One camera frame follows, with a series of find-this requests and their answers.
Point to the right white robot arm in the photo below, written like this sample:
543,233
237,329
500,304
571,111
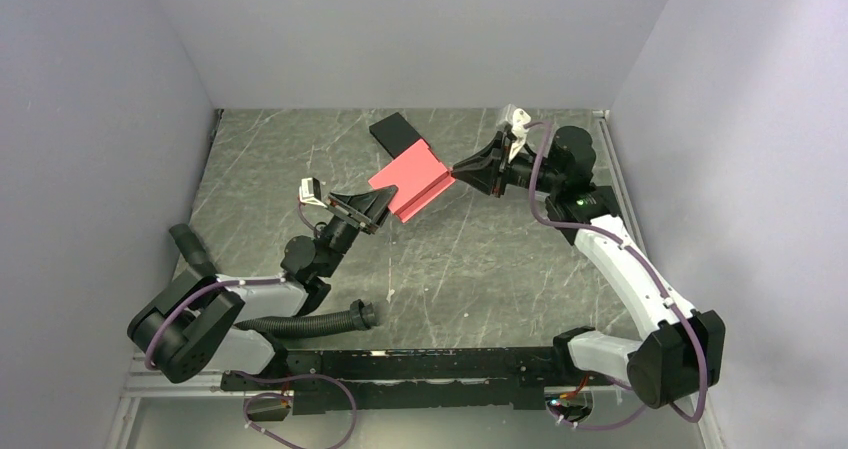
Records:
679,349

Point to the black flat box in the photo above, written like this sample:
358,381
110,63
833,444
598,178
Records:
394,134

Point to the aluminium frame rail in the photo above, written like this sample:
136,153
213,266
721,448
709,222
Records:
571,408

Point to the red paper box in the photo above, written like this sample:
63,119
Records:
420,177

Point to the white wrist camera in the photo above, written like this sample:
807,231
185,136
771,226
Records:
309,193
513,122

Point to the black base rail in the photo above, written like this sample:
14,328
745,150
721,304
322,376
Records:
319,381

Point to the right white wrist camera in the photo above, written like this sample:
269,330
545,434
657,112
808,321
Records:
513,122

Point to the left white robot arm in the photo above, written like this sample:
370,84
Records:
205,319

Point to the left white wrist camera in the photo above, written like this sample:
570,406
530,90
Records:
309,193

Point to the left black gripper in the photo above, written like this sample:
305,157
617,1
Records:
369,208

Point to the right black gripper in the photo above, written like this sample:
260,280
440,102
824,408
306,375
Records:
487,170

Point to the black ridged tray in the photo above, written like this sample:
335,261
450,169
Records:
604,202

